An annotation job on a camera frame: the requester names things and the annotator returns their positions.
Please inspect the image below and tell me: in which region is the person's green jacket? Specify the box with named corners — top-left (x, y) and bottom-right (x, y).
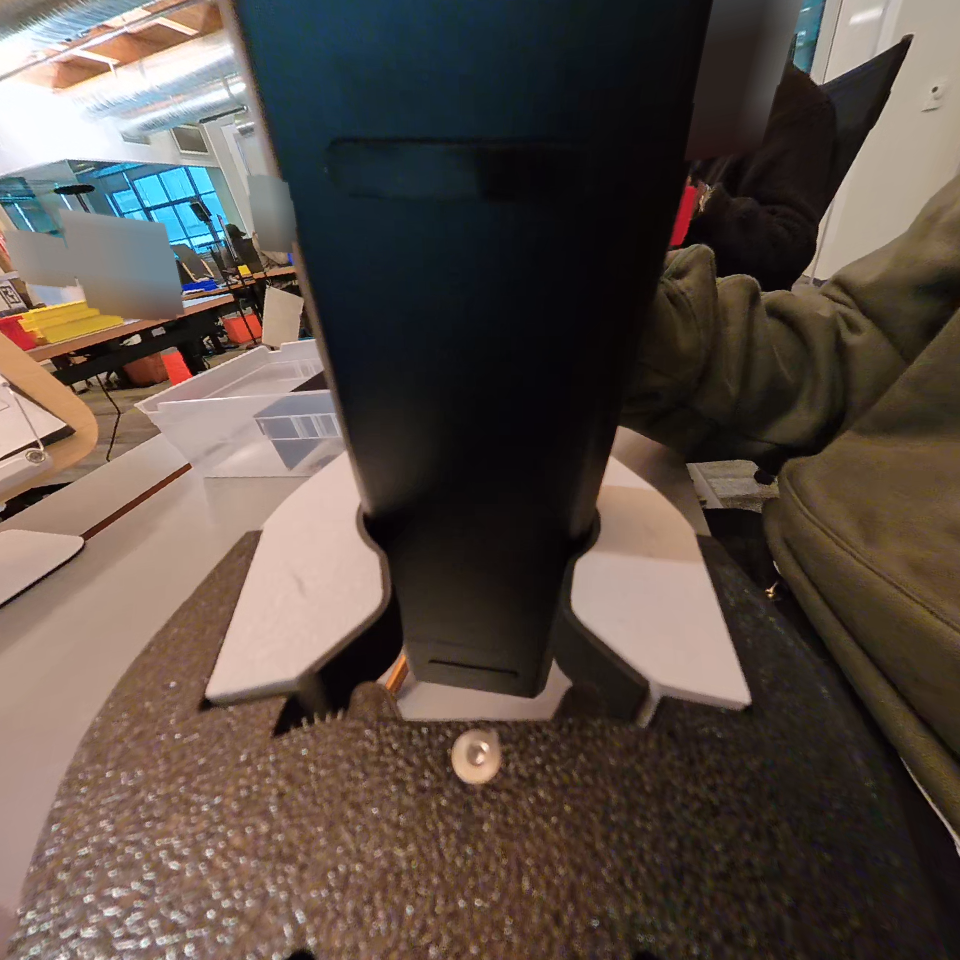
top-left (763, 360), bottom-right (960, 834)

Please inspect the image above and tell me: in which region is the person's right forearm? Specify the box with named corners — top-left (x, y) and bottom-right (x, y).
top-left (621, 176), bottom-right (960, 466)

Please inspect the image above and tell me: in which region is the stack of yellow bins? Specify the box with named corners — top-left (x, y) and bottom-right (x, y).
top-left (18, 300), bottom-right (125, 346)

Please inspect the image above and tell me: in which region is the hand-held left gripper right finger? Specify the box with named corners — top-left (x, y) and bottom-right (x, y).
top-left (553, 453), bottom-right (753, 727)

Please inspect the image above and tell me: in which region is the black USB hub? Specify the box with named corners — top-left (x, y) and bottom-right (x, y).
top-left (236, 0), bottom-right (714, 699)

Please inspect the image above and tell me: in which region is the white mat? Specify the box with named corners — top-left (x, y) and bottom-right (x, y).
top-left (0, 528), bottom-right (86, 609)

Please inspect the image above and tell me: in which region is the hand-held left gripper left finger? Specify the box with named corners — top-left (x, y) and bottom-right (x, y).
top-left (204, 450), bottom-right (406, 710)

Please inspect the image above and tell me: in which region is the wood edged table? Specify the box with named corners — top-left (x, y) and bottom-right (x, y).
top-left (30, 288), bottom-right (301, 365)

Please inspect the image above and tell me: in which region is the clear plastic bin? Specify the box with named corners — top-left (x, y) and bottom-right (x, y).
top-left (135, 339), bottom-right (348, 481)

